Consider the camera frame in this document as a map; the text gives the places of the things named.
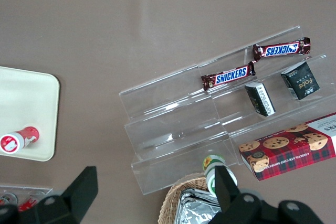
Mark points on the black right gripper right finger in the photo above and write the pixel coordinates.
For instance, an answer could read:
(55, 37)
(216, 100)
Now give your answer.
(228, 197)

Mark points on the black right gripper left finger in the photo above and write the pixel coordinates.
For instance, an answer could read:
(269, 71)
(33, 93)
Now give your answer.
(76, 197)

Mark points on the oval wicker basket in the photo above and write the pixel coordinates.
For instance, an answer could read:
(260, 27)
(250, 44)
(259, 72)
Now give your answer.
(170, 200)

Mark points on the beige plastic tray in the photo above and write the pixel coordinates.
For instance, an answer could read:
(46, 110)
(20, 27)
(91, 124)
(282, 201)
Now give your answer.
(26, 103)

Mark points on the stack of foil trays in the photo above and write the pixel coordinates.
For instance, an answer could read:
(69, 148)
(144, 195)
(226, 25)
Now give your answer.
(197, 208)

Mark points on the green-lidded sunflower cup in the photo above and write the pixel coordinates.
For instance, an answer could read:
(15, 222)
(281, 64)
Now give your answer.
(210, 166)

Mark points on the clear acrylic bottle rack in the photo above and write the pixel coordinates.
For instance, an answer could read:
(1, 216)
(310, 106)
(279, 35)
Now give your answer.
(26, 189)

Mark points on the red tartan cookie box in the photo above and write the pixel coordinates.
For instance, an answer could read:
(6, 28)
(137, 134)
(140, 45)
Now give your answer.
(288, 150)

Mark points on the red and white cup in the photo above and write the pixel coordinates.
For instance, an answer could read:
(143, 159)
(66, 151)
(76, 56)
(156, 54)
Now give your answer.
(21, 140)

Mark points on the clear acrylic stepped stand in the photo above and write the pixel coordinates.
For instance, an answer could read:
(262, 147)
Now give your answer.
(178, 134)

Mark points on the small black box white label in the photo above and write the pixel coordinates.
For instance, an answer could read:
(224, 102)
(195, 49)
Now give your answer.
(261, 98)

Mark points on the Snickers bar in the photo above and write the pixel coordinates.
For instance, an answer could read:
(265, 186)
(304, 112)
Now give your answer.
(282, 49)
(228, 75)

